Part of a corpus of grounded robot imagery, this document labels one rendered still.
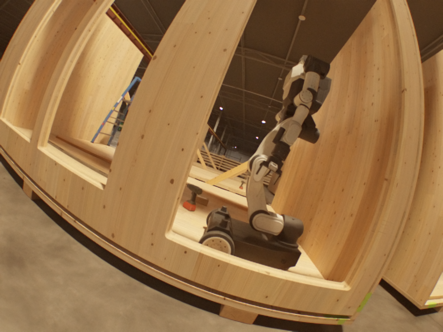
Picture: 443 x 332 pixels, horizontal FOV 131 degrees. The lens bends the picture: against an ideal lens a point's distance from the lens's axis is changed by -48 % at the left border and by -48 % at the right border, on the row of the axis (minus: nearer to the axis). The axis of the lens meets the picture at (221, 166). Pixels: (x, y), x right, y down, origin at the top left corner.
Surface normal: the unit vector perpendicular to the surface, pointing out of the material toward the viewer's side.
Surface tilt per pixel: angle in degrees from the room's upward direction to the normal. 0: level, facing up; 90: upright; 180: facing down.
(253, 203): 90
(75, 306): 0
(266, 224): 90
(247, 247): 90
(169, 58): 90
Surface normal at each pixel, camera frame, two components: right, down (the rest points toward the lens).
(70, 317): 0.33, -0.95
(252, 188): -0.15, 0.41
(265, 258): -0.02, 0.01
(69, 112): 0.94, 0.33
